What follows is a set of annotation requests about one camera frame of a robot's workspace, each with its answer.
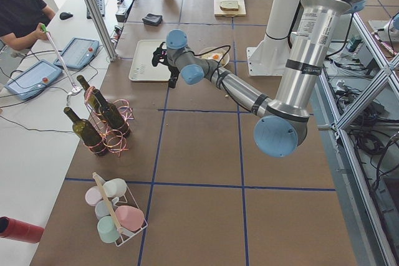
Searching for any cream bear tray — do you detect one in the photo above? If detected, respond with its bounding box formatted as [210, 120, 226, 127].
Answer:
[128, 39, 170, 82]

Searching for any pink cup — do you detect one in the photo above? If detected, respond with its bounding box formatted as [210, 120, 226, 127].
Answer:
[115, 205, 145, 232]

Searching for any lilac cup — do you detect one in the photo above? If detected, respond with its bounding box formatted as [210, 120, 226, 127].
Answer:
[85, 186, 103, 207]

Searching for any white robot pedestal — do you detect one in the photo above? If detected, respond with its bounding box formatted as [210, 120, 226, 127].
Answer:
[247, 0, 300, 76]

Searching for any aluminium frame post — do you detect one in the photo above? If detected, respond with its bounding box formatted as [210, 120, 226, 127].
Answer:
[84, 0, 118, 62]

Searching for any black computer mouse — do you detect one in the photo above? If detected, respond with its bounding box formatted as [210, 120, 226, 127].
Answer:
[59, 12, 74, 20]

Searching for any black keyboard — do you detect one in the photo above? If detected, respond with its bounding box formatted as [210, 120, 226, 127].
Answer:
[95, 0, 105, 17]

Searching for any long grabber stick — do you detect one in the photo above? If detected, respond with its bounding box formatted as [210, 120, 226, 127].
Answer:
[40, 24, 82, 96]

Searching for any far teach pendant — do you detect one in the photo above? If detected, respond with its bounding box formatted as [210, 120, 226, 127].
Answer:
[60, 37, 100, 70]

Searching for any copper wire bottle rack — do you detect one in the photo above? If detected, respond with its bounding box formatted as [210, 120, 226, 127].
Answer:
[84, 86, 134, 155]

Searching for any red cylinder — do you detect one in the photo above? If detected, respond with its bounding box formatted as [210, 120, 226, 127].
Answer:
[1, 216, 44, 244]

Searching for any grey folded cloth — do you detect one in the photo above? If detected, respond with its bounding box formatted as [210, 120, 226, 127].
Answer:
[142, 13, 163, 26]

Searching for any near teach pendant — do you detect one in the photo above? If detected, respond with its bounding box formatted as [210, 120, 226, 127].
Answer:
[5, 60, 62, 100]

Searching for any mint green cup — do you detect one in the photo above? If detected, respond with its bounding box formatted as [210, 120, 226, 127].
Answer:
[97, 216, 120, 244]

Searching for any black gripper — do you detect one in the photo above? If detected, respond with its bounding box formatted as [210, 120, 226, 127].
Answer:
[168, 65, 180, 88]

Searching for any teach pendant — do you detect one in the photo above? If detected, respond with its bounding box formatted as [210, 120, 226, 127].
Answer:
[5, 60, 62, 100]
[60, 37, 100, 70]

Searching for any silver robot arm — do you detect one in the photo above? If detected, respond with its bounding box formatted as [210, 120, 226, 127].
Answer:
[166, 0, 365, 158]

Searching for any grey cup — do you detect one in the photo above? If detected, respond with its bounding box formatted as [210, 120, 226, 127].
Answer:
[94, 200, 110, 220]

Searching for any green wine bottle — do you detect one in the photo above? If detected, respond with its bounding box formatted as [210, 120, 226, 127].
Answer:
[77, 75, 99, 110]
[93, 88, 130, 137]
[64, 107, 108, 156]

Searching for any seated person black shirt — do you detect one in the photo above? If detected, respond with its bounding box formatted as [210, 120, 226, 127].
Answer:
[1, 0, 55, 50]

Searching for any fried egg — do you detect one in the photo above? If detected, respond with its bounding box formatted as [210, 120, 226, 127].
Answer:
[208, 52, 223, 61]

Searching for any wooden cutting board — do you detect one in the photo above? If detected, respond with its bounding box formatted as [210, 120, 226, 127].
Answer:
[213, 0, 246, 17]

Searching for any bread slice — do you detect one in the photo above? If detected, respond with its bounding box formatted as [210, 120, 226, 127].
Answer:
[219, 0, 239, 12]

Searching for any white plate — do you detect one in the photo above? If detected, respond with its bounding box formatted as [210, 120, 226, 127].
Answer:
[198, 47, 230, 67]

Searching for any white cup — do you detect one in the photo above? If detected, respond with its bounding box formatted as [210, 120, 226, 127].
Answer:
[103, 178, 127, 197]

